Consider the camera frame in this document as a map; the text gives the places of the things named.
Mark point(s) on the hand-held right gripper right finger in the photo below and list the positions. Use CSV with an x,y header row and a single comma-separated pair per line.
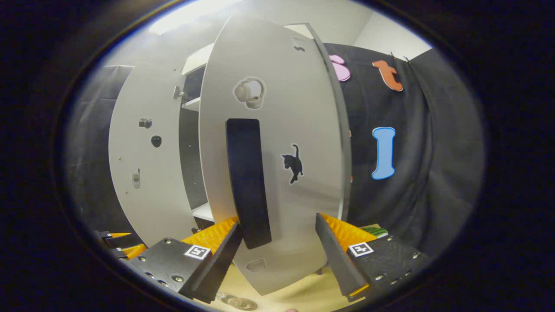
x,y
338,260

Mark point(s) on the green striped pink object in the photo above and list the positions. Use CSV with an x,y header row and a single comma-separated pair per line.
x,y
375,230

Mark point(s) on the white cabinet door black cat sticker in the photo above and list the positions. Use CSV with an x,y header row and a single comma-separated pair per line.
x,y
303,108

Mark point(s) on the white cabinet shelf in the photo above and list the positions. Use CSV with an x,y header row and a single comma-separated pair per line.
x,y
191,105

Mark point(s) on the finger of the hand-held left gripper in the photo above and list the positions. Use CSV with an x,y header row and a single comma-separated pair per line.
x,y
130,252
112,236

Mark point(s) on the black backdrop cloth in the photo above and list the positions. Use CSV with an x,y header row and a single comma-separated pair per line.
x,y
433,173

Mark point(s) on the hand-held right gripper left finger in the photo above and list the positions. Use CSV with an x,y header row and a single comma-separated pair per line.
x,y
217,260

